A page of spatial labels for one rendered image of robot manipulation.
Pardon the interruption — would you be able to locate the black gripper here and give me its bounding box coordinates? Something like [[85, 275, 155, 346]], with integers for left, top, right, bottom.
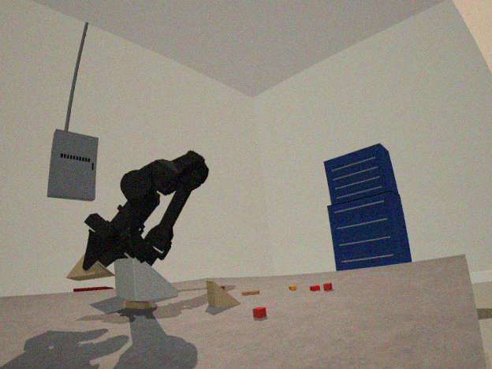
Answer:
[[82, 203, 146, 271]]

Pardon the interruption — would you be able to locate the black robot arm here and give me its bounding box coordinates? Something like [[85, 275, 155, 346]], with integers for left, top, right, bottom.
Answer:
[[119, 151, 209, 266]]

